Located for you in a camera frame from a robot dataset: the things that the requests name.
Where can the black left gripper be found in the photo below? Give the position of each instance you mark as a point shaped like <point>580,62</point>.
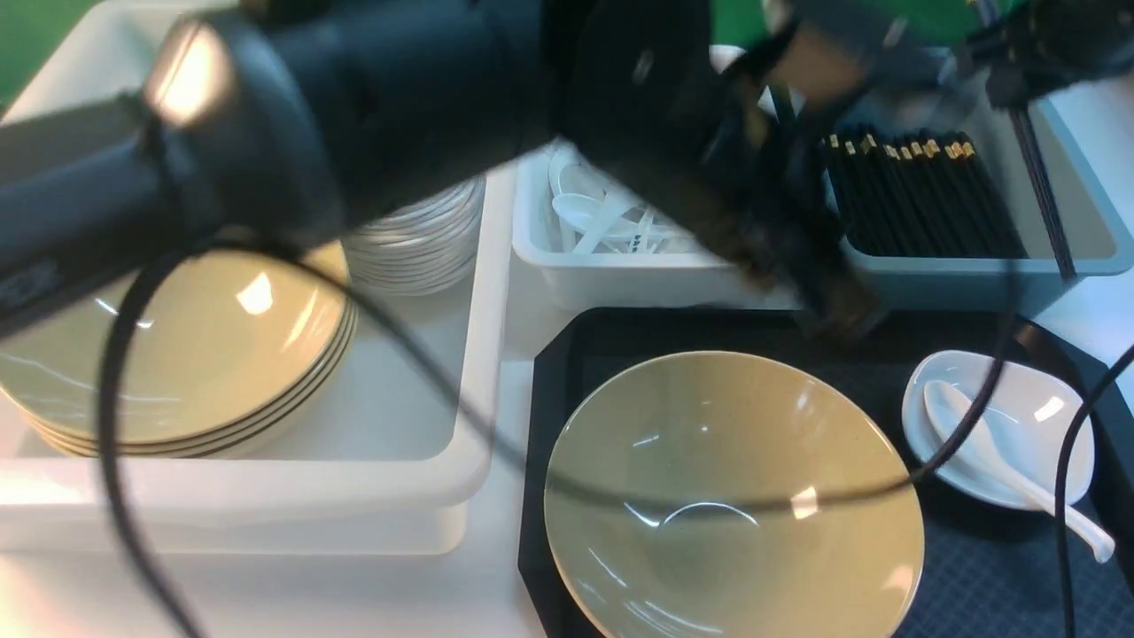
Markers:
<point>646,106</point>

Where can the yellow noodle bowl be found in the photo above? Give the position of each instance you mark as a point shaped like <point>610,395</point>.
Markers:
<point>722,463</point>

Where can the white ceramic spoon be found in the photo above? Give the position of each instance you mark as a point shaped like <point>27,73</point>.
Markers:
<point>946,405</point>

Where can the small white dish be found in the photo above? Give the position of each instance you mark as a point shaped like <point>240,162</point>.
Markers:
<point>1028,415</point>

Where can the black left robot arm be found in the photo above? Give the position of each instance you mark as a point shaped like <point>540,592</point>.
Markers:
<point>295,122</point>

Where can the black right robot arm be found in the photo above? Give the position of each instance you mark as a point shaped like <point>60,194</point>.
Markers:
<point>1035,49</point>

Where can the pile of white spoons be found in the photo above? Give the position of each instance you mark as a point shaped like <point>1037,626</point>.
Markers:
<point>597,215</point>

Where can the white spoon bin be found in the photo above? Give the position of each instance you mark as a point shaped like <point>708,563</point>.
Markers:
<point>578,281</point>

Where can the pile of black chopsticks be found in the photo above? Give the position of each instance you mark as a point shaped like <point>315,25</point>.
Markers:
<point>917,196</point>

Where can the stack of white dishes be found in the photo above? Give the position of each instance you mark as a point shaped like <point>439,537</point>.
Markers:
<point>422,248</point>

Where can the blue-grey chopstick bin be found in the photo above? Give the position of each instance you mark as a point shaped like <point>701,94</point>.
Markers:
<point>1070,227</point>

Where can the large white tub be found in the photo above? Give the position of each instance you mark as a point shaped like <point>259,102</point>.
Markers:
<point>374,465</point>

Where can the stack of yellow bowls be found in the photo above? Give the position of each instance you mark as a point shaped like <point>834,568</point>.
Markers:
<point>230,349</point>

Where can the black serving tray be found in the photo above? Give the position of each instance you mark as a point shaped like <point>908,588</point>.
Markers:
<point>988,572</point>

